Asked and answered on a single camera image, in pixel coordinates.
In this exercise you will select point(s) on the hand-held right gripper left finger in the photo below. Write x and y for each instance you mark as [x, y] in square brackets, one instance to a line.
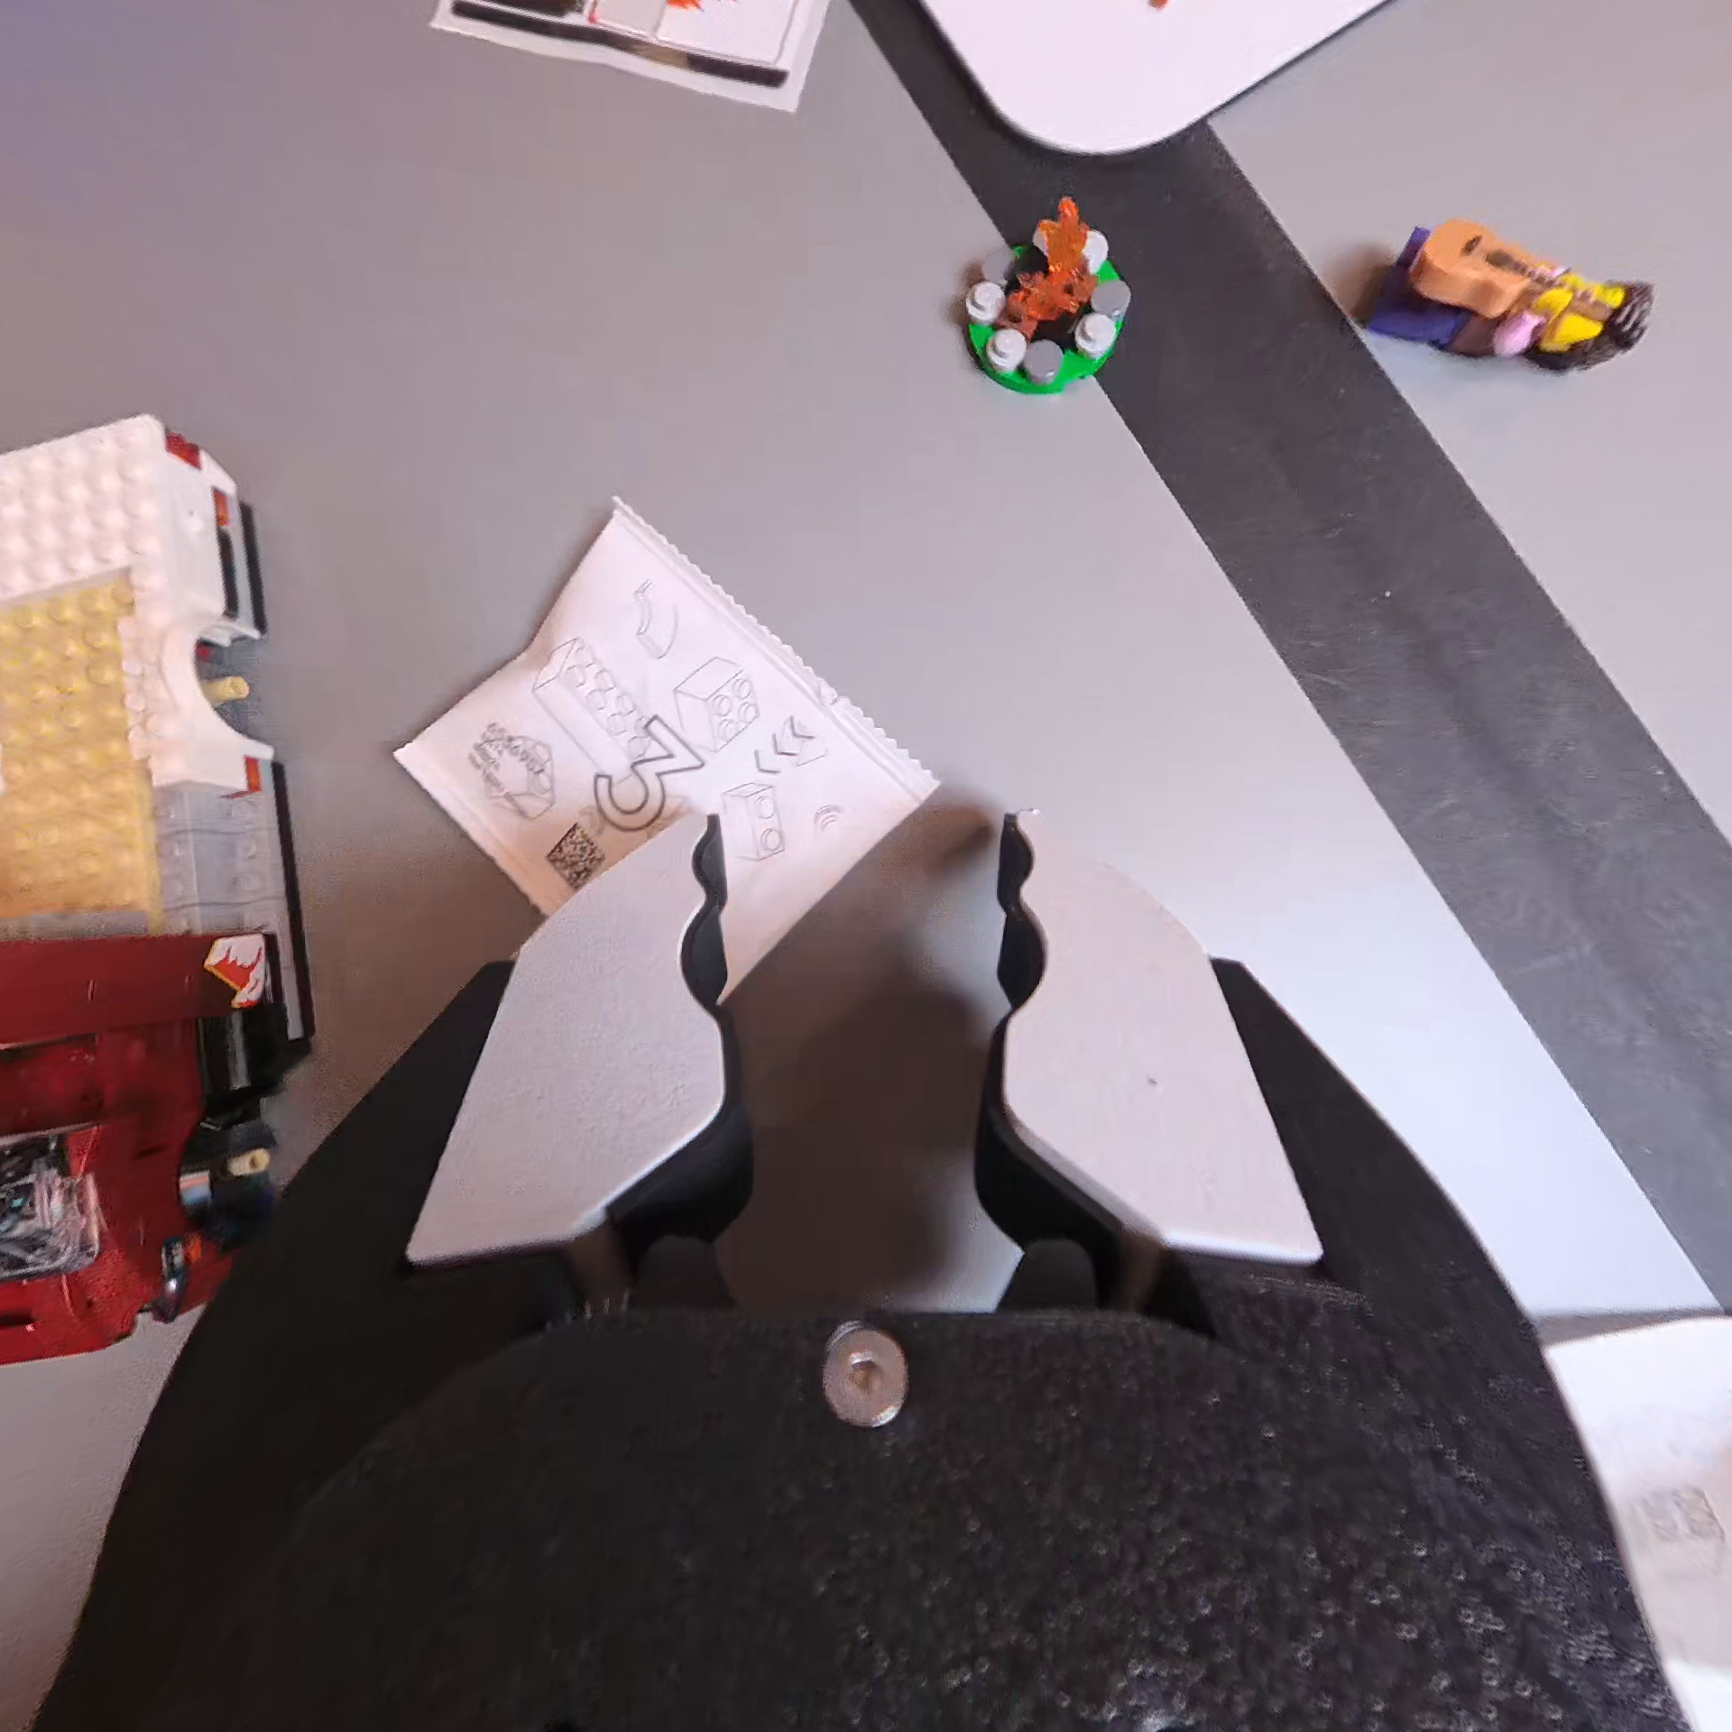
[582, 1083]

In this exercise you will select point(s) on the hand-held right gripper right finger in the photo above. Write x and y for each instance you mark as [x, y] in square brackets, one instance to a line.
[1151, 1083]

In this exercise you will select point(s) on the small white printed paper bag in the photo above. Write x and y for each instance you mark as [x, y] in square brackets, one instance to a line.
[650, 678]

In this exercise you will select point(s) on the large white printed paper bag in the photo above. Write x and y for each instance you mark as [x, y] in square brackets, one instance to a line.
[1665, 1462]

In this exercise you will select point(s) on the grey desk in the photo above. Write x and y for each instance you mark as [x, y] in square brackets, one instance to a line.
[540, 339]

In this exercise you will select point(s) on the white desk stand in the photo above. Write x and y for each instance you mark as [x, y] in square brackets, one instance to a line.
[1151, 70]

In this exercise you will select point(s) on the toy brick camper van model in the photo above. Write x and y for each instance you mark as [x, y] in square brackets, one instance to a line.
[82, 757]

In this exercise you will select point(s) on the toy brick campfire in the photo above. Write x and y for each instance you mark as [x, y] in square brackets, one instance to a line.
[1048, 306]

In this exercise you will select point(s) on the toy minifigure with guitar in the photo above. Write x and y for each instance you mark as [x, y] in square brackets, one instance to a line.
[1501, 298]

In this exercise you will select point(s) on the printed sticker sheet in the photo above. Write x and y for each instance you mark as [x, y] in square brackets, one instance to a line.
[636, 40]

